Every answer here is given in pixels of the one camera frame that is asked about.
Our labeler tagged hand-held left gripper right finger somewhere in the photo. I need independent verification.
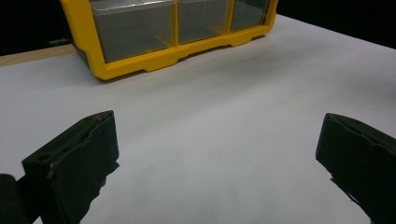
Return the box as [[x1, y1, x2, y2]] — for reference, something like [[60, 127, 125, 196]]
[[315, 112, 396, 224]]

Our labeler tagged yellow and black drawer cabinet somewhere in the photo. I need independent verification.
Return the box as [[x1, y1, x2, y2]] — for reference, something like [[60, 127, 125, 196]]
[[60, 0, 279, 81]]

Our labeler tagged clear plastic drawer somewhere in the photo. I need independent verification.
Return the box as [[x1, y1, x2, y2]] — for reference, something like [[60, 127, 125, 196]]
[[89, 0, 176, 63]]

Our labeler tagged set of clear drawers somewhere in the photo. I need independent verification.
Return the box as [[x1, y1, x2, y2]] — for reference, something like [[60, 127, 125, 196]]
[[177, 0, 271, 45]]

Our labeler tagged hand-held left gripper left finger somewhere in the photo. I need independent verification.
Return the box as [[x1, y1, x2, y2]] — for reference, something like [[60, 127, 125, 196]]
[[21, 110, 120, 224]]

